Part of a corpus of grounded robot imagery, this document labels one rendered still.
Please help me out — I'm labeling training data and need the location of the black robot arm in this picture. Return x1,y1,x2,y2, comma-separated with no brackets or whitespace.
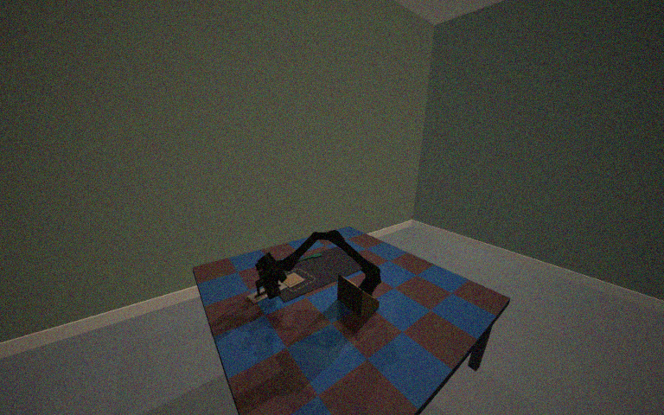
258,230,381,297

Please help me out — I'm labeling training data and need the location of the beige square tile with dark centre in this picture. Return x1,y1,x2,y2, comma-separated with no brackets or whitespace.
283,273,305,288

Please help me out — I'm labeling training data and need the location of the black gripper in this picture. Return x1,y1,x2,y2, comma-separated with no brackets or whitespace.
256,262,282,300

